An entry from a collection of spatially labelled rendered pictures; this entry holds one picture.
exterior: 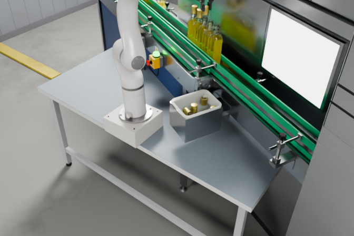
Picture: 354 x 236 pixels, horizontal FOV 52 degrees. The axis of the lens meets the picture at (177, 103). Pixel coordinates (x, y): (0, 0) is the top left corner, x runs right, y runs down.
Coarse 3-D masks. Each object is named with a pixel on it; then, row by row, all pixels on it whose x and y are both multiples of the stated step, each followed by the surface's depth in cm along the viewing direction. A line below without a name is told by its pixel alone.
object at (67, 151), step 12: (60, 120) 259; (60, 132) 264; (96, 168) 259; (120, 180) 250; (132, 192) 242; (156, 204) 235; (168, 216) 228; (240, 216) 182; (192, 228) 221; (240, 228) 187
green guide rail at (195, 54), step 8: (144, 8) 256; (152, 16) 248; (160, 24) 241; (168, 32) 233; (176, 32) 223; (176, 40) 225; (184, 40) 215; (184, 48) 218; (192, 48) 209; (192, 56) 212; (200, 56) 204; (208, 64) 198; (208, 72) 201
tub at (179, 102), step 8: (184, 96) 192; (192, 96) 194; (200, 96) 197; (208, 96) 195; (176, 104) 192; (184, 104) 194; (200, 104) 198; (208, 104) 197; (216, 104) 190; (200, 112) 181
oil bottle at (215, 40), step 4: (212, 36) 194; (216, 36) 193; (220, 36) 194; (212, 40) 194; (216, 40) 193; (220, 40) 195; (212, 44) 196; (216, 44) 195; (220, 44) 196; (208, 48) 201; (212, 48) 197; (216, 48) 197; (220, 48) 198; (208, 52) 202; (212, 52) 198; (216, 52) 198; (220, 52) 200; (212, 56) 199; (216, 56) 200; (220, 56) 201; (216, 60) 201
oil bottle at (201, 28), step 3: (201, 27) 202; (204, 27) 201; (207, 27) 201; (198, 30) 205; (201, 30) 202; (198, 33) 206; (201, 33) 202; (198, 36) 207; (201, 36) 204; (198, 39) 208; (201, 39) 204; (198, 42) 209; (201, 42) 205; (198, 45) 210; (201, 45) 206; (201, 48) 208
